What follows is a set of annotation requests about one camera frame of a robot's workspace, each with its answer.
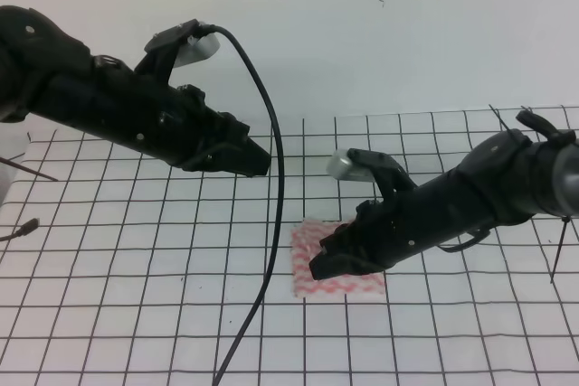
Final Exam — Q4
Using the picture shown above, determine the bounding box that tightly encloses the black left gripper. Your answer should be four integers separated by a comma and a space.
153, 85, 271, 176

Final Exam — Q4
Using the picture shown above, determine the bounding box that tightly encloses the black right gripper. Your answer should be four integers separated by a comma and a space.
308, 198, 425, 280

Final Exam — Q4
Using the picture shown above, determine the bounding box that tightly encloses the pink wavy striped towel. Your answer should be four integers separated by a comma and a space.
290, 219, 385, 298

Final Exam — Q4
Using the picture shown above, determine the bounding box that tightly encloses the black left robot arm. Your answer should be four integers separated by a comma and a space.
1, 5, 271, 177

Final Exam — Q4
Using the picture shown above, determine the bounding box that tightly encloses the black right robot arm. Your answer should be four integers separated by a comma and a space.
308, 109, 578, 280

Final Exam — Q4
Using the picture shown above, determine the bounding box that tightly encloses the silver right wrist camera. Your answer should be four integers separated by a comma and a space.
327, 149, 374, 183

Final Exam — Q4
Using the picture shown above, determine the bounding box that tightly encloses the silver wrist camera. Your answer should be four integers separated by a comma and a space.
327, 149, 374, 183
174, 34, 221, 68

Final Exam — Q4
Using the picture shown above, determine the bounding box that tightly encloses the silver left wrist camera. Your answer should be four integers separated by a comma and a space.
174, 34, 221, 68

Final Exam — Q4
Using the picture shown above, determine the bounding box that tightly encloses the black camera cable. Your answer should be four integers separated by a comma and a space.
198, 24, 286, 386

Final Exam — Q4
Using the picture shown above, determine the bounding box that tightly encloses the loose black cable plug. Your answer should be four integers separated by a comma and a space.
0, 218, 40, 242

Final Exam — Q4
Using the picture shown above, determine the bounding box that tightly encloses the black cable tie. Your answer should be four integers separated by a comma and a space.
550, 216, 571, 284

